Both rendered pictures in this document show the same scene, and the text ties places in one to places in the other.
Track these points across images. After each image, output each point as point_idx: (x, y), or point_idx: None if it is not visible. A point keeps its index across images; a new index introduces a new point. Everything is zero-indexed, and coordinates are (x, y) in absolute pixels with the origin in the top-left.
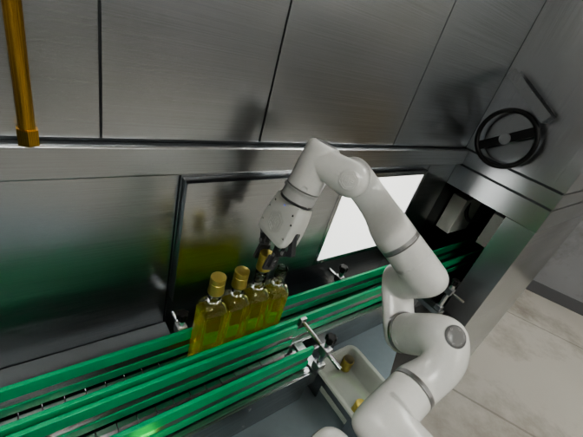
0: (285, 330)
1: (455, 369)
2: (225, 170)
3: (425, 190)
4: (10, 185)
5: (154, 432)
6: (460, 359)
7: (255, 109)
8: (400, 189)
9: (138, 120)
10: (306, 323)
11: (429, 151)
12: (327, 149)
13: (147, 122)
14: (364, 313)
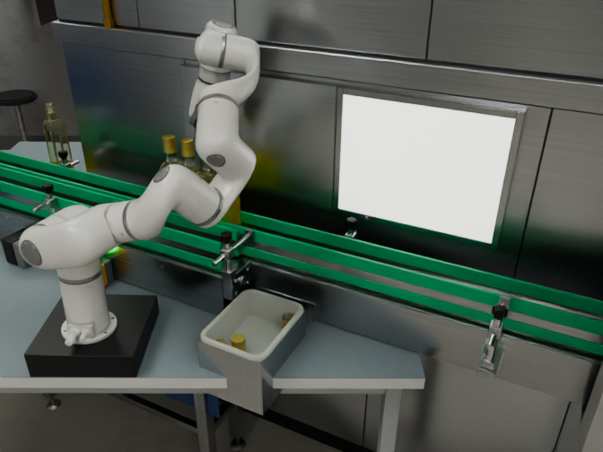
0: (222, 227)
1: (144, 198)
2: None
3: (571, 165)
4: (109, 53)
5: None
6: (150, 191)
7: (225, 7)
8: (463, 135)
9: (154, 15)
10: (247, 235)
11: (508, 75)
12: (207, 24)
13: (159, 17)
14: (353, 291)
